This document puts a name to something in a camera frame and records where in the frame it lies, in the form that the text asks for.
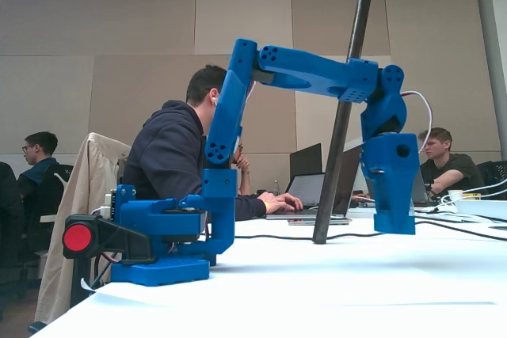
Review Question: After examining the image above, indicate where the white and red servo cable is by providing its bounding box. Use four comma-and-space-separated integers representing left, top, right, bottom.
399, 89, 434, 155

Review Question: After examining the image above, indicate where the beige jacket on chair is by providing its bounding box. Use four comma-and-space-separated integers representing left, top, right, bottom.
33, 131, 132, 325

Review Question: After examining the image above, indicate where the hand of man in hoodie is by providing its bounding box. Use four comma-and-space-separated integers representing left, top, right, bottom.
258, 192, 305, 213

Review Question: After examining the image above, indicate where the grey metal stand leg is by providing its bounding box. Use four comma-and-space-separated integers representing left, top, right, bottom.
475, 0, 507, 159

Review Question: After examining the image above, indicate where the man in navy hoodie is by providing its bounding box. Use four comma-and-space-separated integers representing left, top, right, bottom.
120, 64, 271, 222

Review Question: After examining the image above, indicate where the person partly hidden behind arm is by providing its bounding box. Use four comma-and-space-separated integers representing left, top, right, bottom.
232, 142, 254, 196

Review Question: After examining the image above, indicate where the laptop with white screen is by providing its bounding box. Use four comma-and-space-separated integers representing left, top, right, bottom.
284, 173, 326, 207

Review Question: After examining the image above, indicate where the black mesh chair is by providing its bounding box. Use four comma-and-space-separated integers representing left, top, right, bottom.
476, 160, 507, 201

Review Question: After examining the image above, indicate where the grey laptop of seated man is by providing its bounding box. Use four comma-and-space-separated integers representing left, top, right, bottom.
409, 166, 437, 207

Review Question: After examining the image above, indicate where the black cable on table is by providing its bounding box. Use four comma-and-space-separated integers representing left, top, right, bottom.
232, 218, 507, 243

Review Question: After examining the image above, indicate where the black clamp with red knob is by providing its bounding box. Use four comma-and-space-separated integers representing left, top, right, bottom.
62, 213, 156, 308

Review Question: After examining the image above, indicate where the dark metal stand pole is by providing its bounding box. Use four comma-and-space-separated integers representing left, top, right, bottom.
311, 0, 375, 245

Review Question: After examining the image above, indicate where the white cable bundle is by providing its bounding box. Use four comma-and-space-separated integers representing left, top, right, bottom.
414, 182, 507, 223

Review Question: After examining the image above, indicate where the smartphone on table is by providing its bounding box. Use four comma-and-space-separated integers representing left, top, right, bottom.
287, 217, 353, 227

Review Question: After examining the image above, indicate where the man with glasses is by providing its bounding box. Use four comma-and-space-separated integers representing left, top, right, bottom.
17, 131, 60, 199

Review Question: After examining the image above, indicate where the silver open laptop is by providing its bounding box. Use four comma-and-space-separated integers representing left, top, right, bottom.
264, 146, 362, 221

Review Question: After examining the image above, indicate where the man in dark green shirt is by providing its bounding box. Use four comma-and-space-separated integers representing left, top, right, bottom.
417, 127, 486, 201

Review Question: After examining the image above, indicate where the person in black clothing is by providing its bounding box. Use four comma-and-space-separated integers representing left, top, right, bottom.
0, 161, 25, 278

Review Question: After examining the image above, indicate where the black laptop screen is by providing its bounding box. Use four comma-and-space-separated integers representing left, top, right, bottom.
288, 142, 324, 181

